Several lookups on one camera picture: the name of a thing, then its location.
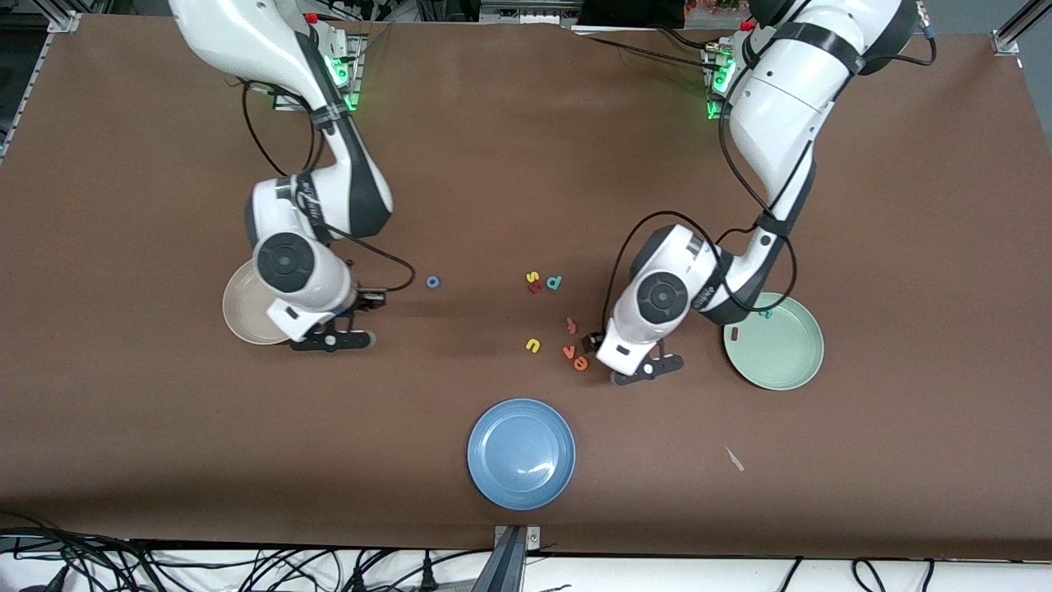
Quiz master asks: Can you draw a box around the beige brown plate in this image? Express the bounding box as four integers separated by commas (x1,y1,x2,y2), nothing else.
222,259,293,346

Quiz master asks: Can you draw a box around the blue plate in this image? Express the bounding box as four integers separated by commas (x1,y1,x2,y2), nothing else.
467,399,576,511

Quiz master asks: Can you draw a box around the light green plate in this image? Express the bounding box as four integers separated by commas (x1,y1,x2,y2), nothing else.
723,294,825,391

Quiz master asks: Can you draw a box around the brown table cover sheet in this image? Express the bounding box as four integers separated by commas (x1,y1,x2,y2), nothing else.
0,12,1052,562

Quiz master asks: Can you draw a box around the dark grey pole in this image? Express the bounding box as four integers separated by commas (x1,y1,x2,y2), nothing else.
470,526,528,592

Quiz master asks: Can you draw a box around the grey power strip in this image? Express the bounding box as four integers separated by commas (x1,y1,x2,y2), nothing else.
479,0,581,25

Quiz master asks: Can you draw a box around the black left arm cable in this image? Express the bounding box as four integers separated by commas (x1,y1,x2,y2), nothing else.
602,16,939,334

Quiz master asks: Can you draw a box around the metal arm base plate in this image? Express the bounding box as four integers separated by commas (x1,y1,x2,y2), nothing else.
271,33,362,112
704,41,736,123

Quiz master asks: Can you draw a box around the black table cable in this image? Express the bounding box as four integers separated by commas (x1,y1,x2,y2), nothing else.
651,25,729,54
584,35,713,72

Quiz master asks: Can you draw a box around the aluminium frame rail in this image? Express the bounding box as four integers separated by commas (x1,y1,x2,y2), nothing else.
0,10,81,161
990,0,1052,71

